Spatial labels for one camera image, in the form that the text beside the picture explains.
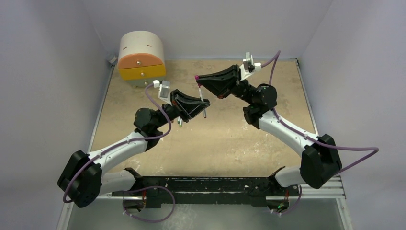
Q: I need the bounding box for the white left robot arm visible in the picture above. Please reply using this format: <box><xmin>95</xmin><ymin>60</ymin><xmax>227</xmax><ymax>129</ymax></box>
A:
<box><xmin>57</xmin><ymin>90</ymin><xmax>210</xmax><ymax>208</ymax></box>

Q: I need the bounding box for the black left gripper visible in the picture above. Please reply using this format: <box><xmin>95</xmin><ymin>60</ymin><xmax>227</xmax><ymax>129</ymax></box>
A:
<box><xmin>153</xmin><ymin>90</ymin><xmax>209</xmax><ymax>130</ymax></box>

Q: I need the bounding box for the magenta pen cap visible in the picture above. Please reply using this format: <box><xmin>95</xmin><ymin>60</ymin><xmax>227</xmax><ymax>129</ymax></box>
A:
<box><xmin>195</xmin><ymin>75</ymin><xmax>201</xmax><ymax>89</ymax></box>

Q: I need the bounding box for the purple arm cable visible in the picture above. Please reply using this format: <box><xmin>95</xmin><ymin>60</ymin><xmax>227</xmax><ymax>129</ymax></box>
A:
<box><xmin>260</xmin><ymin>50</ymin><xmax>380</xmax><ymax>174</ymax></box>
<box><xmin>62</xmin><ymin>83</ymin><xmax>172</xmax><ymax>204</ymax></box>

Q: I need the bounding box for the white round drawer cabinet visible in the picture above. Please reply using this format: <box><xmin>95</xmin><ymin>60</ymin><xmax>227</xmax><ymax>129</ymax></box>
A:
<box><xmin>117</xmin><ymin>31</ymin><xmax>166</xmax><ymax>87</ymax></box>

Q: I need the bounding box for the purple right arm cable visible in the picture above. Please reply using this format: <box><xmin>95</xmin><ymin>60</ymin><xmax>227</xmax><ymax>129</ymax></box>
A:
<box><xmin>260</xmin><ymin>50</ymin><xmax>380</xmax><ymax>174</ymax></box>

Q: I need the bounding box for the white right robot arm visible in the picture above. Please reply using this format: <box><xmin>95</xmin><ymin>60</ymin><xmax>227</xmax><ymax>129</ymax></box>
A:
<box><xmin>195</xmin><ymin>63</ymin><xmax>342</xmax><ymax>195</ymax></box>

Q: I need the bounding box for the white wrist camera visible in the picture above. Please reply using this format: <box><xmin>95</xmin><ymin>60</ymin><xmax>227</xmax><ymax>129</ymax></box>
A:
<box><xmin>153</xmin><ymin>80</ymin><xmax>171</xmax><ymax>104</ymax></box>
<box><xmin>239</xmin><ymin>52</ymin><xmax>262</xmax><ymax>81</ymax></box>

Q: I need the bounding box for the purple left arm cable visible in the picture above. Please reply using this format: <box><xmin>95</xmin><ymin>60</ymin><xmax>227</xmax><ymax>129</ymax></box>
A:
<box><xmin>62</xmin><ymin>83</ymin><xmax>172</xmax><ymax>204</ymax></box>

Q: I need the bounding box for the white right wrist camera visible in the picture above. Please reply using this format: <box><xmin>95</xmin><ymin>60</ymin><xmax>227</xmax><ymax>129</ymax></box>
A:
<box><xmin>239</xmin><ymin>52</ymin><xmax>262</xmax><ymax>81</ymax></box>

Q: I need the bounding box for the white pen red end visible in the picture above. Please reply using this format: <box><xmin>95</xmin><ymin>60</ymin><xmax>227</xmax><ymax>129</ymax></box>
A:
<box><xmin>198</xmin><ymin>86</ymin><xmax>207</xmax><ymax>119</ymax></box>

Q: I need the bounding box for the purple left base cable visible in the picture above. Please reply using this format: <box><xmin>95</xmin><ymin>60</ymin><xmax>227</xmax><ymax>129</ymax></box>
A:
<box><xmin>122</xmin><ymin>185</ymin><xmax>176</xmax><ymax>223</ymax></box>

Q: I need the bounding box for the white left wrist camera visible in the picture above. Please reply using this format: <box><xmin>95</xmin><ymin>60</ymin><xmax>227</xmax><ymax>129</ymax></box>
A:
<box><xmin>153</xmin><ymin>80</ymin><xmax>171</xmax><ymax>104</ymax></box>

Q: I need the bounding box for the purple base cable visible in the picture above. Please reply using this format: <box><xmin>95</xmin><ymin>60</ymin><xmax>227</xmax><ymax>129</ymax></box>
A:
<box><xmin>122</xmin><ymin>185</ymin><xmax>176</xmax><ymax>223</ymax></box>
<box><xmin>270</xmin><ymin>187</ymin><xmax>303</xmax><ymax>217</ymax></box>

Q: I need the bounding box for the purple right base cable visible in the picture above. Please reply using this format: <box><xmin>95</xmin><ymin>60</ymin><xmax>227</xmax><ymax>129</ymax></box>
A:
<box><xmin>270</xmin><ymin>187</ymin><xmax>303</xmax><ymax>217</ymax></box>

